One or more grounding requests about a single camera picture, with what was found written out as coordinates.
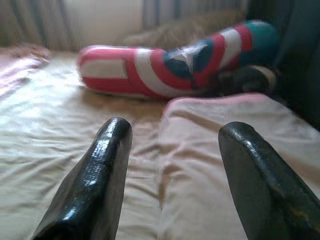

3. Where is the black cloth item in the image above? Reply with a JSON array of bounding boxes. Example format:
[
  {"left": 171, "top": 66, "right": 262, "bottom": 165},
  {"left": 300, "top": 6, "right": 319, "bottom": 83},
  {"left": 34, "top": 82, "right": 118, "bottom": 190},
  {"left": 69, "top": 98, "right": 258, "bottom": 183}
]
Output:
[{"left": 217, "top": 64, "right": 277, "bottom": 97}]

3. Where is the red white striped bolster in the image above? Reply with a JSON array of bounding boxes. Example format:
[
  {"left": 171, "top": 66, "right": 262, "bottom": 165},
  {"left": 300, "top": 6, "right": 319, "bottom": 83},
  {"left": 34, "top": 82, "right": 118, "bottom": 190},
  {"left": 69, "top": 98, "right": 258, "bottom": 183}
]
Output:
[{"left": 77, "top": 19, "right": 281, "bottom": 101}]

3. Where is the dark blue furniture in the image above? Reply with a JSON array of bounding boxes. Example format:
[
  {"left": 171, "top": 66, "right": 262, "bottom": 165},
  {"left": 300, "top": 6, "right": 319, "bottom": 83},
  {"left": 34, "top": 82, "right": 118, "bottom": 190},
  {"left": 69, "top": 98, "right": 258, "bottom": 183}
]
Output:
[{"left": 246, "top": 0, "right": 320, "bottom": 126}]

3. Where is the pink cartoon print blanket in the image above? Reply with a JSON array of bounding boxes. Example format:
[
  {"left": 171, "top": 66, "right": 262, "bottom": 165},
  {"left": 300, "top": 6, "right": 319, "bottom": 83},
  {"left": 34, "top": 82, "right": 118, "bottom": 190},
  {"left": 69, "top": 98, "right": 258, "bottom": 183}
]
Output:
[{"left": 0, "top": 42, "right": 55, "bottom": 101}]

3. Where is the beige pillow pink edge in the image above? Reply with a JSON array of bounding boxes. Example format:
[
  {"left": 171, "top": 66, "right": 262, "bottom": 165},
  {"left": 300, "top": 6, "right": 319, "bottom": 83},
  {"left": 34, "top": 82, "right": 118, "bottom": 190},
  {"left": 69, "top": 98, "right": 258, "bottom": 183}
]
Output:
[{"left": 157, "top": 93, "right": 320, "bottom": 240}]

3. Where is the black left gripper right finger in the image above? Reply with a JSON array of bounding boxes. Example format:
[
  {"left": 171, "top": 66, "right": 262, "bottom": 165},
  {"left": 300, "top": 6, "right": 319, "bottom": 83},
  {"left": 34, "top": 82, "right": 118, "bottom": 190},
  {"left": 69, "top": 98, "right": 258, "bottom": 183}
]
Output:
[{"left": 217, "top": 121, "right": 320, "bottom": 240}]

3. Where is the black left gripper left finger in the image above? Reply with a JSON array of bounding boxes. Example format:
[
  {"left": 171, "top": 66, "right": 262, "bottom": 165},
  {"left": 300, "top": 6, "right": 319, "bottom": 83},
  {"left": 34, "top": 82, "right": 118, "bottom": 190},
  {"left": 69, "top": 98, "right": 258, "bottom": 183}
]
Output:
[{"left": 31, "top": 116, "right": 133, "bottom": 240}]

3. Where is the grey curtain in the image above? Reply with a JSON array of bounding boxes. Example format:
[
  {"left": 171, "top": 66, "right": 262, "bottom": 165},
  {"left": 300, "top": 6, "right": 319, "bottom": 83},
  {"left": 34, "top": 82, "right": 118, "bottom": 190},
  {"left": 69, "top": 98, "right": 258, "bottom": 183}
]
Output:
[
  {"left": 141, "top": 0, "right": 251, "bottom": 30},
  {"left": 0, "top": 0, "right": 76, "bottom": 52}
]

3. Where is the beige floral bed sheet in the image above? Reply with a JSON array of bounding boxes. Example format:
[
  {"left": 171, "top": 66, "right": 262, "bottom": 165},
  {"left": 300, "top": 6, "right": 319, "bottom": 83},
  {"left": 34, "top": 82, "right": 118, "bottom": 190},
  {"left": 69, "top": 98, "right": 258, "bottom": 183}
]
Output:
[{"left": 0, "top": 47, "right": 221, "bottom": 240}]

